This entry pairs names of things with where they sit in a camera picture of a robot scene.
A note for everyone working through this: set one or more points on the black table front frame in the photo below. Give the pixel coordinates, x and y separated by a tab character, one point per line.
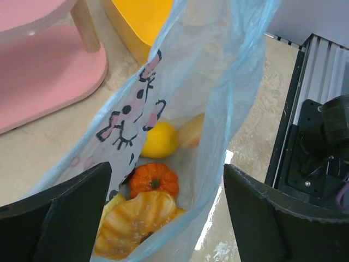
320	73

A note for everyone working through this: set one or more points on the yellow lemon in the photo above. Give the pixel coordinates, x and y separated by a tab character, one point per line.
161	141

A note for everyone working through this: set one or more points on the glazed cruller donut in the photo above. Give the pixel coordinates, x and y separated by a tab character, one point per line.
131	222

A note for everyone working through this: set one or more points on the small round bun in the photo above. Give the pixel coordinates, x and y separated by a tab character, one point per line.
189	134

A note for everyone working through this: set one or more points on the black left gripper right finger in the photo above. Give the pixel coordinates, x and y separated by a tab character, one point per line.
270	225

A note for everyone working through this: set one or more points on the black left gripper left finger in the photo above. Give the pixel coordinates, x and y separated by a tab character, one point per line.
57	224

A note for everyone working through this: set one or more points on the blue printed plastic bag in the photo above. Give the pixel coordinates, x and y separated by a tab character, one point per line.
207	59

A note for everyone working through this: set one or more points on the pink three-tier shelf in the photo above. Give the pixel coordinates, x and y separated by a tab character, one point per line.
51	57

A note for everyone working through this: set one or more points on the small orange pumpkin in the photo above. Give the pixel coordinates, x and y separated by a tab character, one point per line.
153	176

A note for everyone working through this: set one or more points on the yellow plastic basket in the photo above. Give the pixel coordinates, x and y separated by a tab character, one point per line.
138	23

